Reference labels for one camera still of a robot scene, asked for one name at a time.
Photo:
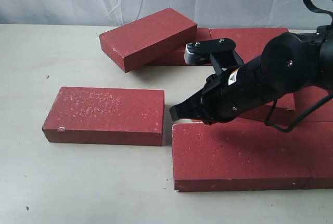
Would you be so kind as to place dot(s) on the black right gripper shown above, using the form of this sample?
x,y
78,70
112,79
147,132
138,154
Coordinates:
x,y
227,96

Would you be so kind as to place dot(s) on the red brick with white speckles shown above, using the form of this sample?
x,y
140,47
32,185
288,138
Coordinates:
x,y
90,115

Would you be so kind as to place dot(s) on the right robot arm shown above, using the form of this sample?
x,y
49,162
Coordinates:
x,y
288,63

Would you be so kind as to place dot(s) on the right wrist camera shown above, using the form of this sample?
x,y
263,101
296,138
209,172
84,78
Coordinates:
x,y
220,53

